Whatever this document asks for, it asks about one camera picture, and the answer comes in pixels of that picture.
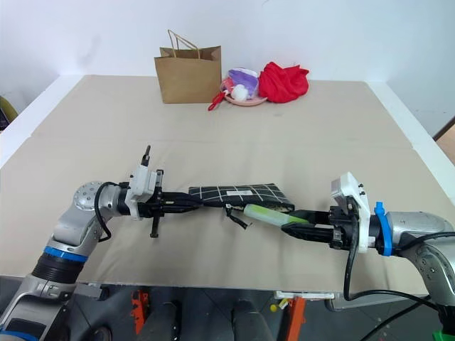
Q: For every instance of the red plastic clip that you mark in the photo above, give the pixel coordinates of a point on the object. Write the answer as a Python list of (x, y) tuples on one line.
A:
[(216, 102)]

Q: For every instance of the brown cardboard box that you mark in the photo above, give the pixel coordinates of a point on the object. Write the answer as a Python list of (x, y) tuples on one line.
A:
[(446, 136)]

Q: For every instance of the white fluffy ball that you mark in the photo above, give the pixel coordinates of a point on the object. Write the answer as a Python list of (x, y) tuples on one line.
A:
[(239, 92)]

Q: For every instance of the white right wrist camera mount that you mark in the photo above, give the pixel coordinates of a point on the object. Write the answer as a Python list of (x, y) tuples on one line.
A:
[(350, 186)]

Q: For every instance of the small yellow ball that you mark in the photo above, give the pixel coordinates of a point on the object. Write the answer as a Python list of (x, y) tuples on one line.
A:
[(273, 307)]

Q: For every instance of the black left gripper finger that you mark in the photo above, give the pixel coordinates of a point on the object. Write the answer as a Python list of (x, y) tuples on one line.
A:
[(179, 208), (181, 197)]

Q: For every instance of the purple white plush toy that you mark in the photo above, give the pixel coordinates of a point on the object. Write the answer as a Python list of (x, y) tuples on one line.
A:
[(245, 80)]

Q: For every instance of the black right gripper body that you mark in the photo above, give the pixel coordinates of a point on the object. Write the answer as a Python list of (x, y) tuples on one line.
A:
[(339, 227)]

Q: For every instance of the beige table cover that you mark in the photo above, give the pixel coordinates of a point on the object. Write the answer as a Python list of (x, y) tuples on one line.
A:
[(227, 149)]

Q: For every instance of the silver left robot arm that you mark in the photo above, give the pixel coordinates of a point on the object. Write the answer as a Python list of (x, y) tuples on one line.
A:
[(67, 227)]

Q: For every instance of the white bracket under table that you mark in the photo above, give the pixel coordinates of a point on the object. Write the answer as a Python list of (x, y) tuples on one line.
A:
[(305, 295)]

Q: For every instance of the red cloth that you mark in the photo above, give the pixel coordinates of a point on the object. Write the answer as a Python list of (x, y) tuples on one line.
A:
[(282, 83)]

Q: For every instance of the green highlighter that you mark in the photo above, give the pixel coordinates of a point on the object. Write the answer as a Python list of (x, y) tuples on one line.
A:
[(266, 214)]

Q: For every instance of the grey box under table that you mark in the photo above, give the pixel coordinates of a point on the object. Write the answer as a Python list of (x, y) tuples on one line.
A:
[(89, 290)]

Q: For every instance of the black white grid pouch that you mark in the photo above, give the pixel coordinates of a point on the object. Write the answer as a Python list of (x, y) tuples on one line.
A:
[(241, 195)]

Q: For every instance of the green block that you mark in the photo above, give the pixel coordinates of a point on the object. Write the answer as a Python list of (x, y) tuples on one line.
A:
[(444, 335)]

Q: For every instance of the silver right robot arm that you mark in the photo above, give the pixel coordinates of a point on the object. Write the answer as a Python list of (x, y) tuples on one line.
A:
[(419, 227)]

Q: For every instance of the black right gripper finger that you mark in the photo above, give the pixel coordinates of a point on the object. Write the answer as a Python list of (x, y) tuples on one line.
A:
[(318, 217), (309, 232)]

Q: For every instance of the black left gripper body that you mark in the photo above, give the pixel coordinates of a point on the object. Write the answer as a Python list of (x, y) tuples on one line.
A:
[(156, 209)]

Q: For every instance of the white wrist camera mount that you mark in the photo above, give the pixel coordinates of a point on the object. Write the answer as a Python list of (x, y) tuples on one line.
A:
[(144, 184), (350, 186)]

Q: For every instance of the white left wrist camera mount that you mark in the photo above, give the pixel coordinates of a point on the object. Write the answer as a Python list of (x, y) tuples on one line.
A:
[(144, 184)]

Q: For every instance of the brown paper bag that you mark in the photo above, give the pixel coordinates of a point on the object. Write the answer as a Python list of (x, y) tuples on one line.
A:
[(190, 78)]

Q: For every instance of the pink plate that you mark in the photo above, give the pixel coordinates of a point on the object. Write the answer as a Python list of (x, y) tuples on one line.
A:
[(247, 102)]

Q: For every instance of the orange clamp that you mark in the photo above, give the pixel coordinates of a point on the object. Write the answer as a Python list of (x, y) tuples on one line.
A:
[(139, 310), (295, 319)]

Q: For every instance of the yellow green chair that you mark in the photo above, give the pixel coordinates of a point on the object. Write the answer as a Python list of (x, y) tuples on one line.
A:
[(8, 112)]

